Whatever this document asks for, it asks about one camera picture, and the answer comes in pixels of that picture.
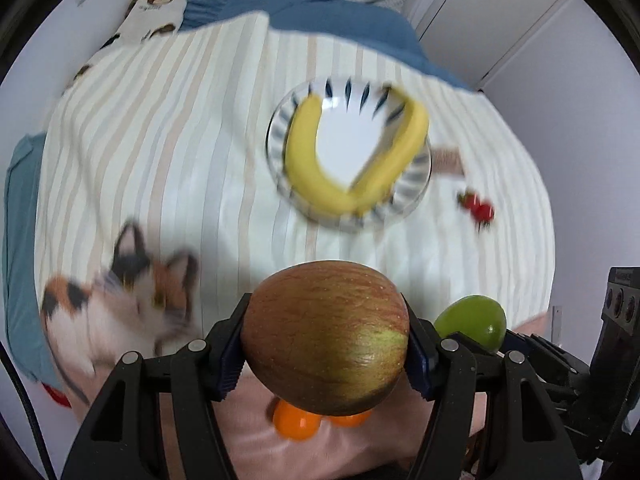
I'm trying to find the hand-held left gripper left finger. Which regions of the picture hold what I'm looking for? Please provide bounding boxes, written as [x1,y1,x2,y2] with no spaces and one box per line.
[60,292,252,480]

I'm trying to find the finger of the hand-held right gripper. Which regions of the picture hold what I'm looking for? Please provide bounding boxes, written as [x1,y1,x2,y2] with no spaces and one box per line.
[500,331,594,402]

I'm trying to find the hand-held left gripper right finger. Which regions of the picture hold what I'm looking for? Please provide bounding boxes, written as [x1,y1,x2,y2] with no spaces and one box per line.
[400,298,583,480]

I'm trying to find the green apple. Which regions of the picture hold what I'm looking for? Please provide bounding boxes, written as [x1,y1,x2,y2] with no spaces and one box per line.
[433,295,507,353]

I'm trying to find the small orange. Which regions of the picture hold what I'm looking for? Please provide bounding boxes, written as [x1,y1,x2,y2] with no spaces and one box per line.
[330,408,375,429]

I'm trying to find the large orange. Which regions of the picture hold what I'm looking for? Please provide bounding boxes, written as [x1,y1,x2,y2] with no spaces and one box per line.
[272,399,321,442]

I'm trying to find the red-green apple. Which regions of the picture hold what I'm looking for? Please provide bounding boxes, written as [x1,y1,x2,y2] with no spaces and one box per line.
[241,260,411,417]

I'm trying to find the small red item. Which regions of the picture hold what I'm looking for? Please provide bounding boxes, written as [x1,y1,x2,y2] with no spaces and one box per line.
[42,382,71,406]

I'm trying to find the brown label patch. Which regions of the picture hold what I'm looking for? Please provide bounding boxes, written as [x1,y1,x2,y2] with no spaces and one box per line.
[431,147,465,177]

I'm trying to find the striped cream blanket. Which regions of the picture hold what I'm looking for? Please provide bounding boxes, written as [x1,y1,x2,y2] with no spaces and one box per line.
[34,10,557,406]

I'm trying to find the white cabinet door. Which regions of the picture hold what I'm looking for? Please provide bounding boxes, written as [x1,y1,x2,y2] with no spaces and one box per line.
[404,0,577,92]

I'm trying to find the bear print pillow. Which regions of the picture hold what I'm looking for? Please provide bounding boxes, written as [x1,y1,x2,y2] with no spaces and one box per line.
[62,0,189,97]

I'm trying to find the black cable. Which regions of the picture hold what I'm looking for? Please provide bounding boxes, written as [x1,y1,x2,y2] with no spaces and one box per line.
[0,347,57,480]

